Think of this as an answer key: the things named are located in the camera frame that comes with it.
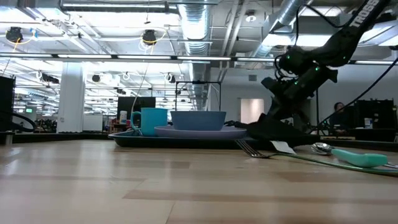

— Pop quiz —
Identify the black upright panel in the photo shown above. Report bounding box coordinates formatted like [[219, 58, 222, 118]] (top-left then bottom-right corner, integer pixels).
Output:
[[0, 76, 16, 132]]

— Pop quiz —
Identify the white building column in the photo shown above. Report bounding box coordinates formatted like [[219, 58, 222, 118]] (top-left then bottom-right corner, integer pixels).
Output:
[[57, 62, 86, 134]]

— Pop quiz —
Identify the silver ventilation duct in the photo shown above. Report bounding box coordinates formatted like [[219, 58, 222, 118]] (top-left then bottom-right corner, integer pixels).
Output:
[[177, 0, 210, 57], [250, 0, 313, 58]]

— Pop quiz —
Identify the silver spoon teal handle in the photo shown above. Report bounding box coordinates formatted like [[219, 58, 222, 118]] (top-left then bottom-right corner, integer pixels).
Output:
[[312, 142, 389, 169]]

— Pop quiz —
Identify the LED light bar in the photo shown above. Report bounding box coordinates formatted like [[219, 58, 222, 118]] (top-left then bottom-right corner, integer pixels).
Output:
[[0, 52, 398, 65]]

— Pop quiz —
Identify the lavender round plate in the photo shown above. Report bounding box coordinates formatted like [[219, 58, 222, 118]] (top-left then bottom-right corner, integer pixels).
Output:
[[154, 125, 248, 140]]

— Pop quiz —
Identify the black computer monitor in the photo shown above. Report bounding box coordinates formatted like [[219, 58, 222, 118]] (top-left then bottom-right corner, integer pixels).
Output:
[[117, 96, 157, 124]]

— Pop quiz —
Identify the blue handled cup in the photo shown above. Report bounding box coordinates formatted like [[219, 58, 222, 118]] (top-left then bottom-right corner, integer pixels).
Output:
[[130, 107, 169, 138]]

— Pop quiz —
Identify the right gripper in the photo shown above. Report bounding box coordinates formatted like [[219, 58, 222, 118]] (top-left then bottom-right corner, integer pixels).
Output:
[[259, 67, 339, 138]]

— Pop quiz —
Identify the dark serving tray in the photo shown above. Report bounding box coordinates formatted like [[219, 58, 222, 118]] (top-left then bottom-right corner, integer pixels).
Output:
[[108, 129, 312, 149]]

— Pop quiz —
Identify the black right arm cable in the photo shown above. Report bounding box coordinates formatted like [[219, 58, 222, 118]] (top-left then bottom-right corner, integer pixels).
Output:
[[294, 3, 358, 49], [312, 57, 398, 131]]

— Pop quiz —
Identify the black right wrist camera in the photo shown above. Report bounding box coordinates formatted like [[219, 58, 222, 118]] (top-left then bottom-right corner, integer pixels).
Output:
[[260, 76, 282, 95]]

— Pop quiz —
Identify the black yellow ceiling cable reel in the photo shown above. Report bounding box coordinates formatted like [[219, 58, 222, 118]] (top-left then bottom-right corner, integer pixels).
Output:
[[142, 29, 158, 46], [5, 26, 24, 44]]

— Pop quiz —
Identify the blue bowl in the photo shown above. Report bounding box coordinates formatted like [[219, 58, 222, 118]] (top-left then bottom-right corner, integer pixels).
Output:
[[170, 110, 227, 131]]

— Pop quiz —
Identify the iridescent fork teal handle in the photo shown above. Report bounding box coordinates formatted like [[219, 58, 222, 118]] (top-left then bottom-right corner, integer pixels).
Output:
[[234, 139, 398, 179]]

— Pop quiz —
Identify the person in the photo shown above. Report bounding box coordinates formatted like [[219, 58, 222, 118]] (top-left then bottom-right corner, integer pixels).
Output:
[[328, 101, 351, 133]]

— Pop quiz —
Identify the white box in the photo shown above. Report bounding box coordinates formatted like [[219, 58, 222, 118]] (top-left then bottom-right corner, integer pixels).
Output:
[[82, 114, 104, 132]]

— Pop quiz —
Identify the black curved hose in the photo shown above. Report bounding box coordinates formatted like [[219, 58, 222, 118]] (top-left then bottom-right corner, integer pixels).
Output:
[[0, 111, 37, 133]]

